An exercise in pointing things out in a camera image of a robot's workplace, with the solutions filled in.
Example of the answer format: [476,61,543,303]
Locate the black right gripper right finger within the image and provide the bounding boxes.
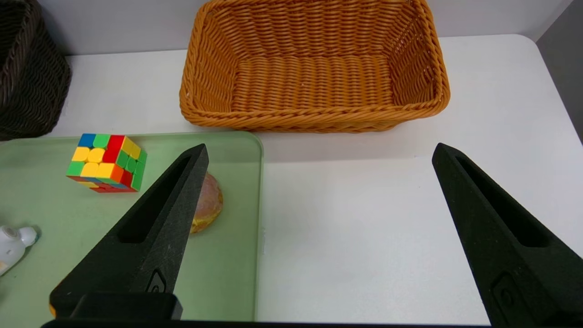
[432,143,583,328]

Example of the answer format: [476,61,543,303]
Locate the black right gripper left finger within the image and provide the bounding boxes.
[49,143,209,319]

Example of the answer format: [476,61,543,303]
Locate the purple cream puff bread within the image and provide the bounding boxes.
[190,172,224,234]

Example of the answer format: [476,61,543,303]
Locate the yellow duck scooter toy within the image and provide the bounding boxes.
[0,225,39,276]

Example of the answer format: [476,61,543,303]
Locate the dark brown wicker basket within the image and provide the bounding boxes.
[0,0,72,141]

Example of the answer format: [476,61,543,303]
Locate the orange wicker basket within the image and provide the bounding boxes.
[179,0,451,133]

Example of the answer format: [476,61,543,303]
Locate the multicoloured puzzle cube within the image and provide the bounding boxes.
[66,133,148,193]

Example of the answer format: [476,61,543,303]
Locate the green plastic tray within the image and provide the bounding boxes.
[0,131,265,322]

